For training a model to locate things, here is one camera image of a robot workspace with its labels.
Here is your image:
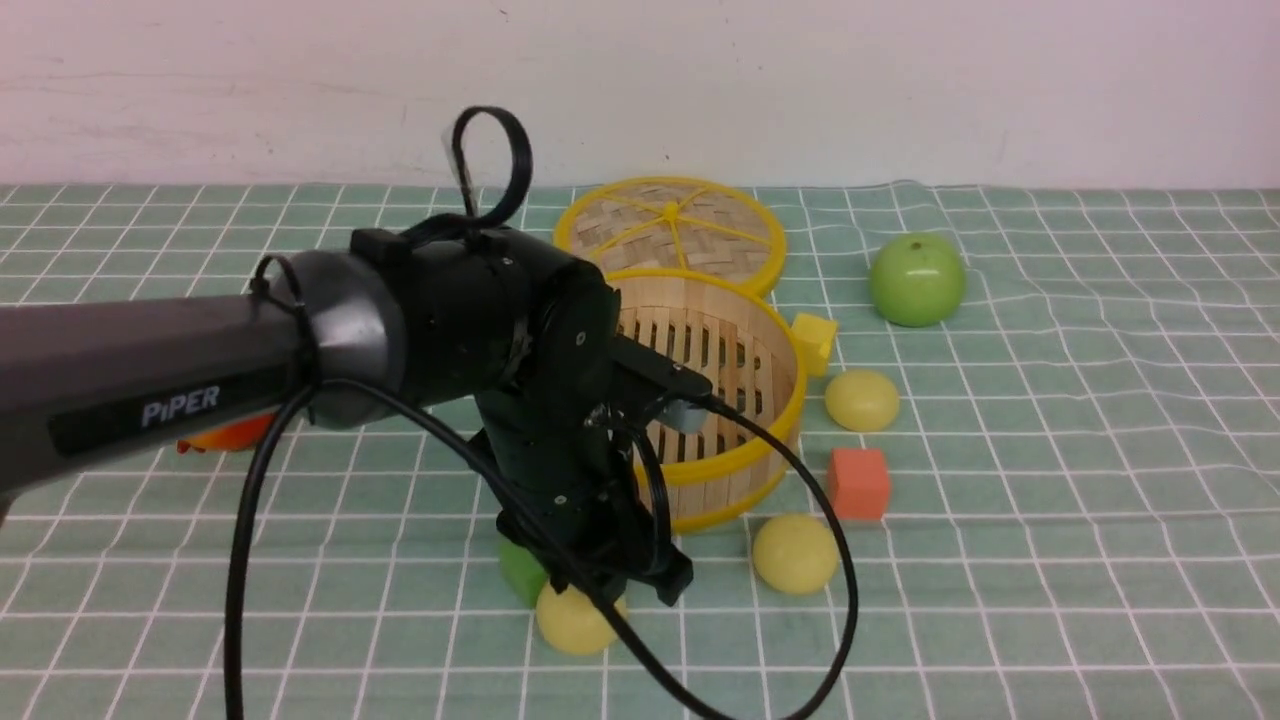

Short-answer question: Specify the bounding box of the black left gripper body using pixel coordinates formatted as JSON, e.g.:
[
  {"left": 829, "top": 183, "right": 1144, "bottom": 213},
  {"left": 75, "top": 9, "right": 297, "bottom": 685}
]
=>
[{"left": 472, "top": 391, "right": 692, "bottom": 606}]

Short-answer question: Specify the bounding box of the yellow bun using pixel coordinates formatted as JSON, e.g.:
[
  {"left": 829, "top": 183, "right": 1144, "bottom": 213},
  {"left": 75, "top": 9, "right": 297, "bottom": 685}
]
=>
[
  {"left": 824, "top": 369, "right": 900, "bottom": 433},
  {"left": 751, "top": 514, "right": 841, "bottom": 596},
  {"left": 534, "top": 582, "right": 618, "bottom": 657}
]

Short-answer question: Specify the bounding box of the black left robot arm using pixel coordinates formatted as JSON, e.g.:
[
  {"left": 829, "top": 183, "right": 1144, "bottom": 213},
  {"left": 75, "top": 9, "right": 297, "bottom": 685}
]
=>
[{"left": 1, "top": 228, "right": 700, "bottom": 605}]

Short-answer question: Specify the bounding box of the bamboo steamer tray yellow rim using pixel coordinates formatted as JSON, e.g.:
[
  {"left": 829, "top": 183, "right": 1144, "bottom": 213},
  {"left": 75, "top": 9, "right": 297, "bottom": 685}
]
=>
[{"left": 607, "top": 269, "right": 808, "bottom": 534}]

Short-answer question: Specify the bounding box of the bamboo steamer lid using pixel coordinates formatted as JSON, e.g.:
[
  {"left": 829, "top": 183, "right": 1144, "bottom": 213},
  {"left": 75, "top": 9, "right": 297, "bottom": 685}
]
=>
[{"left": 552, "top": 176, "right": 787, "bottom": 297}]

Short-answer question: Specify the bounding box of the green foam cube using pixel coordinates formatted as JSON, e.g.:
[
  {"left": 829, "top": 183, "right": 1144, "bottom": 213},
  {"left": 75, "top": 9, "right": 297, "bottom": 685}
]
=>
[{"left": 498, "top": 538, "right": 548, "bottom": 609}]

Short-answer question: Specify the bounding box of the yellow foam cube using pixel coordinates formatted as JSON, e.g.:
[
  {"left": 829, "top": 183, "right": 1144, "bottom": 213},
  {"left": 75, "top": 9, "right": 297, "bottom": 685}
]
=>
[{"left": 791, "top": 313, "right": 838, "bottom": 378}]

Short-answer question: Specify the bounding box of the orange foam cube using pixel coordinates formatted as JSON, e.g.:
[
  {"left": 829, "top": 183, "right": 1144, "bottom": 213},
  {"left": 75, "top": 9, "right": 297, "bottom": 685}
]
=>
[{"left": 827, "top": 447, "right": 892, "bottom": 521}]

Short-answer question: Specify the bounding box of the red pomegranate toy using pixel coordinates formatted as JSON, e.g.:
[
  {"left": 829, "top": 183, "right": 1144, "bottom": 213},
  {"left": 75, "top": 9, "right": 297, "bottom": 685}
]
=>
[{"left": 175, "top": 413, "right": 274, "bottom": 454}]

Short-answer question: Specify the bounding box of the green apple toy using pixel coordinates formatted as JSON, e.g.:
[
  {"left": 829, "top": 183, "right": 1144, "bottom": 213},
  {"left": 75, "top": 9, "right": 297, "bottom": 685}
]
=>
[{"left": 868, "top": 232, "right": 966, "bottom": 328}]

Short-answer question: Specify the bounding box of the green checkered tablecloth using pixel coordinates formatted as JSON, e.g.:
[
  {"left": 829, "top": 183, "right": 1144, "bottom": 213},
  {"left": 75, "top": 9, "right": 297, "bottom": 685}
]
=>
[{"left": 1, "top": 181, "right": 1279, "bottom": 719}]

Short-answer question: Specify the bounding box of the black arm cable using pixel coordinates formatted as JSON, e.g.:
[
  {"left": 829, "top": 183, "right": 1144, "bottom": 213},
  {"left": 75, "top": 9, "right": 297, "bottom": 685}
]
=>
[{"left": 223, "top": 106, "right": 859, "bottom": 720}]

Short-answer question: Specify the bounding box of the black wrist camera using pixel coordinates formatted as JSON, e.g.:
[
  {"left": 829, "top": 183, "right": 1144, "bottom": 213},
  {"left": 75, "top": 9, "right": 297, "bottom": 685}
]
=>
[{"left": 605, "top": 334, "right": 713, "bottom": 436}]

